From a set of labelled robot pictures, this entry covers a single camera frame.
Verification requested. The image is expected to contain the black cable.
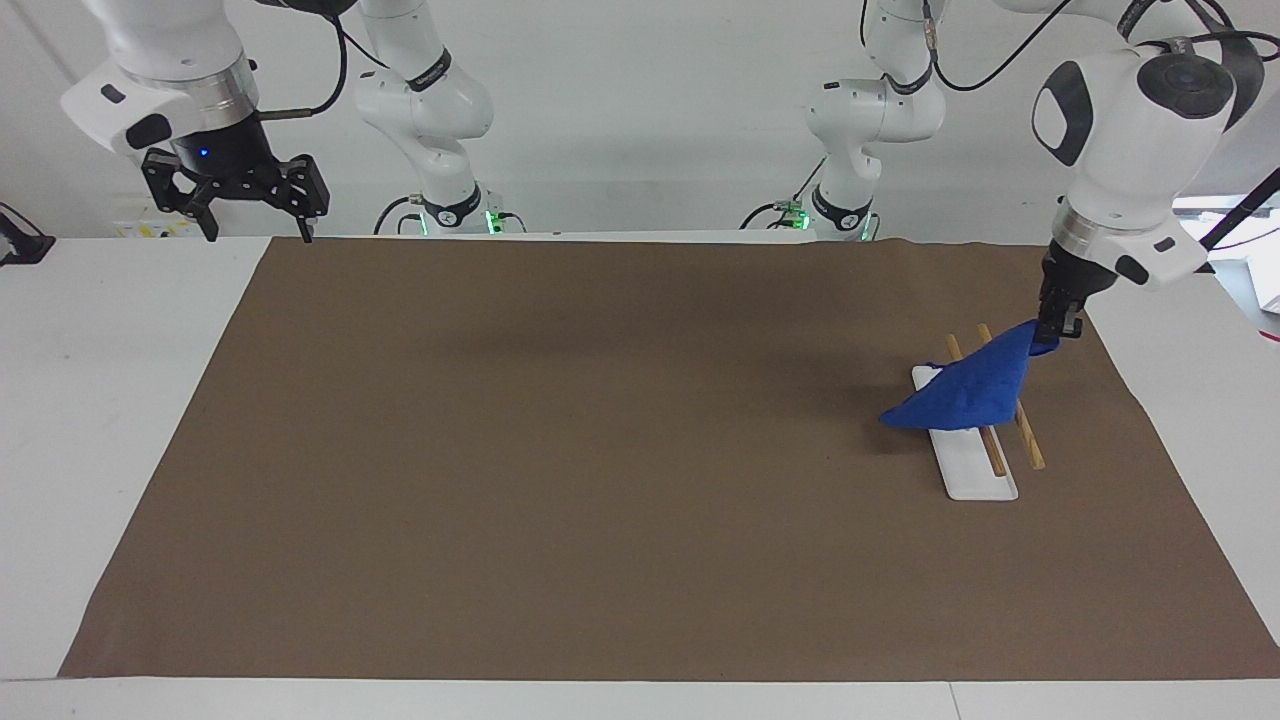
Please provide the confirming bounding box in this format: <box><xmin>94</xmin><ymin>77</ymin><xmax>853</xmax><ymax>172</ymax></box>
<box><xmin>739</xmin><ymin>158</ymin><xmax>829</xmax><ymax>232</ymax></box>
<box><xmin>373</xmin><ymin>194</ymin><xmax>429</xmax><ymax>237</ymax></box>
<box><xmin>920</xmin><ymin>0</ymin><xmax>1077</xmax><ymax>94</ymax></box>
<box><xmin>254</xmin><ymin>0</ymin><xmax>350</xmax><ymax>122</ymax></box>
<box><xmin>1117</xmin><ymin>0</ymin><xmax>1280</xmax><ymax>57</ymax></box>

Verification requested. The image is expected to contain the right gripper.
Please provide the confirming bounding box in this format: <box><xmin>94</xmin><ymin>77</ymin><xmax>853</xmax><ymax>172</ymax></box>
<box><xmin>141</xmin><ymin>112</ymin><xmax>332</xmax><ymax>244</ymax></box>

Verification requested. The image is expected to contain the white rack with wooden bars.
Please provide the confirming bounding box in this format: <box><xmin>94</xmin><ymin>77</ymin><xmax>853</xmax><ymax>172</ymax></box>
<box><xmin>911</xmin><ymin>322</ymin><xmax>1048</xmax><ymax>503</ymax></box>

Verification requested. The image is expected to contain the blue towel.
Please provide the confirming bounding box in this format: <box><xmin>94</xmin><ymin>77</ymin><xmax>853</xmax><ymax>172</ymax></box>
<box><xmin>878</xmin><ymin>318</ymin><xmax>1060</xmax><ymax>433</ymax></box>

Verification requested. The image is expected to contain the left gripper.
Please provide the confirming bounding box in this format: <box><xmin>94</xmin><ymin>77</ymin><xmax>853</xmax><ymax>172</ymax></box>
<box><xmin>1039</xmin><ymin>243</ymin><xmax>1119</xmax><ymax>317</ymax></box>

